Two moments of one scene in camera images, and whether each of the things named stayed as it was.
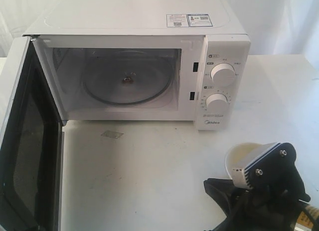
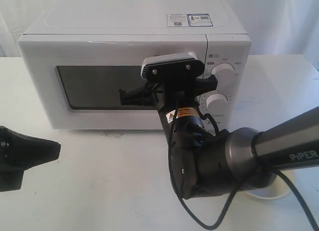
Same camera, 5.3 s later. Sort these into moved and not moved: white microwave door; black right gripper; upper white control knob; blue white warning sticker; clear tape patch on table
Moved: white microwave door; black right gripper
Not moved: blue white warning sticker; upper white control knob; clear tape patch on table
